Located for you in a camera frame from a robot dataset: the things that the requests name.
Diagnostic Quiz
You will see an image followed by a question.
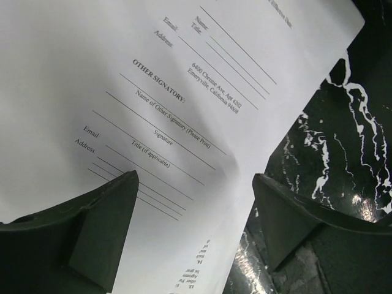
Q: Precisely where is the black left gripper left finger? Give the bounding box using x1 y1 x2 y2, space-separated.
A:
1 171 139 293

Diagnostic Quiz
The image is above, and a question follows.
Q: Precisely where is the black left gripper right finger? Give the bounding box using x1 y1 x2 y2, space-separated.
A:
252 174 391 293

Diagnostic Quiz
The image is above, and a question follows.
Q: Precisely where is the white signature form sheet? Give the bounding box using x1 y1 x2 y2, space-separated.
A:
1 1 364 293

